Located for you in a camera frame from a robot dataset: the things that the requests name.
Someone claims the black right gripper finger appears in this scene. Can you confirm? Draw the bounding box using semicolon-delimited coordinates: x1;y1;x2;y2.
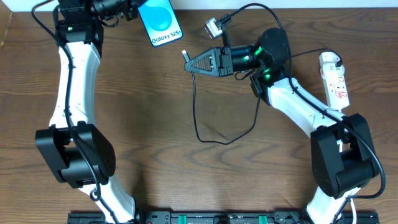
185;47;221;69
184;64;219;77

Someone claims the black charger cable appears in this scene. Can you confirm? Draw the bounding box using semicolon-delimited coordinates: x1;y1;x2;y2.
182;47;343;146

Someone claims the blue screen smartphone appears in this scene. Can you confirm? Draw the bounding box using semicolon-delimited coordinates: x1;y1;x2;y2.
138;0;183;47

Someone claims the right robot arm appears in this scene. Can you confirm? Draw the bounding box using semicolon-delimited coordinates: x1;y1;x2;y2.
183;28;385;223

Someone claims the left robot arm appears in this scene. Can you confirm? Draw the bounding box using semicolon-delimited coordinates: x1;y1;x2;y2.
35;0;146;223

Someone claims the white USB charger adapter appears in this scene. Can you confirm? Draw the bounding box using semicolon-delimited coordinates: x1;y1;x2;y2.
319;51;345;78

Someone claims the white power strip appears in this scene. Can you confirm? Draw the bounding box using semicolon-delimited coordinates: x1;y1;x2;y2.
319;52;350;111

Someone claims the black right camera cable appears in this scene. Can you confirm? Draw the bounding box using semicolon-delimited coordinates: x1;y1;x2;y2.
217;2;387;224

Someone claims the black camera cable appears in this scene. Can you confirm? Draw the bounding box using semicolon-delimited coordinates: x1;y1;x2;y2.
217;2;387;224
30;0;121;224

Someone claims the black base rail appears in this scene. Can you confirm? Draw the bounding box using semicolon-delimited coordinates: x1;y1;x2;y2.
67;211;380;224

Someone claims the black left camera cable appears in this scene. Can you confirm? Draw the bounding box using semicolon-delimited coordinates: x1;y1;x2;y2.
30;0;121;224

